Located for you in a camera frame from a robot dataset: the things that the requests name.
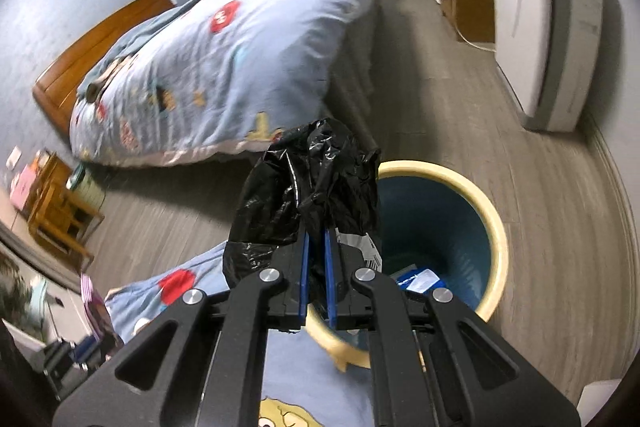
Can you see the grey bed base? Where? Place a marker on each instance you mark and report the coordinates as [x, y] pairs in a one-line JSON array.
[[355, 57]]

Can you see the pink patterned cloth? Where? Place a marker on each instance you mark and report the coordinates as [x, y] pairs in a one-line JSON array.
[[95, 312]]

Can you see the white labelled plastic wrapper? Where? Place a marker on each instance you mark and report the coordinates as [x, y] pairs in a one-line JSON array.
[[362, 249]]

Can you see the white wall socket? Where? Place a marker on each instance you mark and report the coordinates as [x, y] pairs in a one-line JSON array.
[[14, 157]]

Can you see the blue and white packet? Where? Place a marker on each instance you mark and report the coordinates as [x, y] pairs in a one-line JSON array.
[[420, 279]]

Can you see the small white waste bin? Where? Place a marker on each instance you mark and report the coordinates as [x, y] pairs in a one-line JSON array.
[[87, 189]]

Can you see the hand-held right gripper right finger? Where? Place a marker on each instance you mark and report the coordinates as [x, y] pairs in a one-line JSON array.
[[329, 279]]

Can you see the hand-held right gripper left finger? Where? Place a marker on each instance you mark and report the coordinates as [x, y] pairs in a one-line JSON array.
[[302, 279]]

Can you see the pink box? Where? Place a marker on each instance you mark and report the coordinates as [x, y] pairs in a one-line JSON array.
[[22, 189]]

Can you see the small wooden side table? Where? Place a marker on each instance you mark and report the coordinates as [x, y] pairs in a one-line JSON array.
[[60, 212]]

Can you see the black plastic bag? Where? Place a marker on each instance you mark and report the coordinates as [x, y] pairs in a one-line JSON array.
[[280, 197]]

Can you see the blue cartoon printed blanket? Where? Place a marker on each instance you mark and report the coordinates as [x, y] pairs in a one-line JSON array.
[[310, 387]]

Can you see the round yellow rim waste bin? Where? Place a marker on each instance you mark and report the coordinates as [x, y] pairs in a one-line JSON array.
[[450, 227]]

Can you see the bed with blue cartoon duvet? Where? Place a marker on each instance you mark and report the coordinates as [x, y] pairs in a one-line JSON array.
[[225, 72]]

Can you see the white air purifier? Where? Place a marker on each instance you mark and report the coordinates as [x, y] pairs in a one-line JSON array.
[[520, 32]]

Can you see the wooden bed headboard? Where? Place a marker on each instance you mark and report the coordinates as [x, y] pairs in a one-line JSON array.
[[90, 57]]

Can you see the white glass door cabinet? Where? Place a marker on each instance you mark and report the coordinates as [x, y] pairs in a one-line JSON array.
[[50, 307]]

